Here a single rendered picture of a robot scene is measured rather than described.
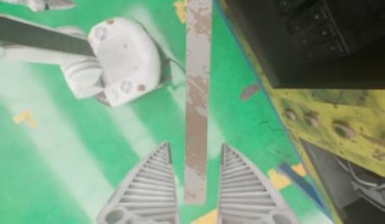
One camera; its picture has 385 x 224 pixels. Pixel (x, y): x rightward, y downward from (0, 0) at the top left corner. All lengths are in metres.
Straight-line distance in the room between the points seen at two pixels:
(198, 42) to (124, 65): 1.06
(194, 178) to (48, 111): 1.87
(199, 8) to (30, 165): 2.25
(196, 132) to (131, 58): 1.06
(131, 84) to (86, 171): 1.13
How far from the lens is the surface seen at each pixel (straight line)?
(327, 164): 0.93
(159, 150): 0.17
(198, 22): 0.17
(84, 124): 1.78
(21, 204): 2.60
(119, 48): 1.24
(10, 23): 0.77
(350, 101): 0.50
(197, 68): 0.16
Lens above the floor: 1.38
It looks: 84 degrees down
